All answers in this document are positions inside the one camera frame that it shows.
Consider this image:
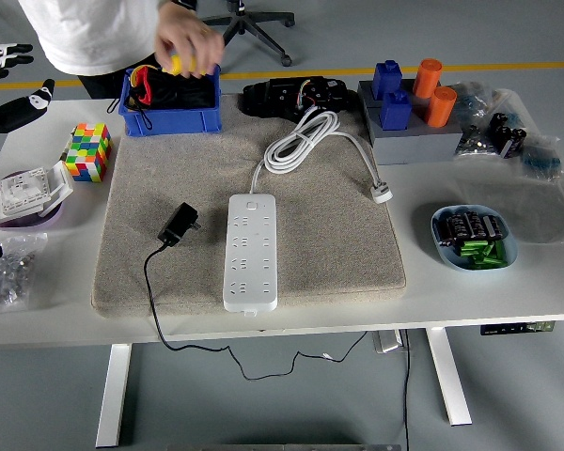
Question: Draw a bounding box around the green cylinders pile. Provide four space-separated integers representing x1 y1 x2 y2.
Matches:
458 238 508 270

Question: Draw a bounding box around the black capacitors pile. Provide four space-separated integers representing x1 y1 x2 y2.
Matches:
434 210 505 248

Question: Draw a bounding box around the blue plastic bin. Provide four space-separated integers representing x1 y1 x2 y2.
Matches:
117 64 223 138

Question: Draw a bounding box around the person's left hand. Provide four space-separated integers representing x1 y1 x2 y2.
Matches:
154 2 226 79

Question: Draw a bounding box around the colourful puzzle cube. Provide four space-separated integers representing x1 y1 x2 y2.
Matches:
61 122 113 183

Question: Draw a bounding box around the light blue dish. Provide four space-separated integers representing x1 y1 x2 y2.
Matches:
430 203 519 272

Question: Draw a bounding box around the white table leg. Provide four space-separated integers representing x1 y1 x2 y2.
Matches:
95 343 133 449
425 327 474 427

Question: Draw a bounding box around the white power strip with cord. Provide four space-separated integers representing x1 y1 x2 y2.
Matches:
223 106 395 319

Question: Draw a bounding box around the clear bag of screws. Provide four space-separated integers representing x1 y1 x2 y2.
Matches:
0 233 49 312

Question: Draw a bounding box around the grey-brown mat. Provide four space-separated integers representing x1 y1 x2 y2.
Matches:
91 93 408 319

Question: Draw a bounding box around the black office chair base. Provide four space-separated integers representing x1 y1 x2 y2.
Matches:
201 0 296 68

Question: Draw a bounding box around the metal bracket under table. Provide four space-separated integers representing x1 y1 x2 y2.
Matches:
371 330 405 353

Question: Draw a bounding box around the large empty clear bag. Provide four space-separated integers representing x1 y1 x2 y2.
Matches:
455 88 564 245

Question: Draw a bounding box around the black red yellow cloth pouch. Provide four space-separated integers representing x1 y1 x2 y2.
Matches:
106 65 217 131

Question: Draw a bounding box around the clear bag of metal parts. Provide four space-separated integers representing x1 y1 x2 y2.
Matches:
453 124 491 160

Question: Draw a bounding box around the black table control panel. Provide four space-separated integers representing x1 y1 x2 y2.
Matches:
479 320 556 336

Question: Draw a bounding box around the clear bag of blue parts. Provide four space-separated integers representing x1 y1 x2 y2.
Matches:
519 134 564 182
450 82 505 119

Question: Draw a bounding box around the black electronic device with wires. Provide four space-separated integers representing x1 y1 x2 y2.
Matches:
237 74 353 122

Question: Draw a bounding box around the thin black hanging cable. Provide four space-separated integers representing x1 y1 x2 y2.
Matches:
400 328 413 451

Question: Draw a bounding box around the purple bowl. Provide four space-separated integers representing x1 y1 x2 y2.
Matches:
0 171 65 232

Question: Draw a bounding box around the grey block base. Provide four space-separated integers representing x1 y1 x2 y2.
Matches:
356 78 464 166

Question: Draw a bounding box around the black plug adapter with cord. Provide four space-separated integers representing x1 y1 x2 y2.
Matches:
143 201 371 382

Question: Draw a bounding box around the orange cylinder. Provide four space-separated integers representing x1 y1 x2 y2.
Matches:
424 86 458 129
411 57 443 99

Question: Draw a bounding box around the clear bag of black capacitors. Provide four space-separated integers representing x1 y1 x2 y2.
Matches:
487 111 528 160

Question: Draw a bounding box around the blue block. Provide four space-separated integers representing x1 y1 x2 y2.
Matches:
378 89 413 132
369 59 402 101

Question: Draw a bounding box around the yellow ball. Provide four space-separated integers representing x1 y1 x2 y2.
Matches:
166 54 198 76

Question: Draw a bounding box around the person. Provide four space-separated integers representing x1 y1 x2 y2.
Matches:
16 0 170 101

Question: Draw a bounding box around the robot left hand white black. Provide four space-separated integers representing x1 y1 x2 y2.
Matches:
0 43 56 173

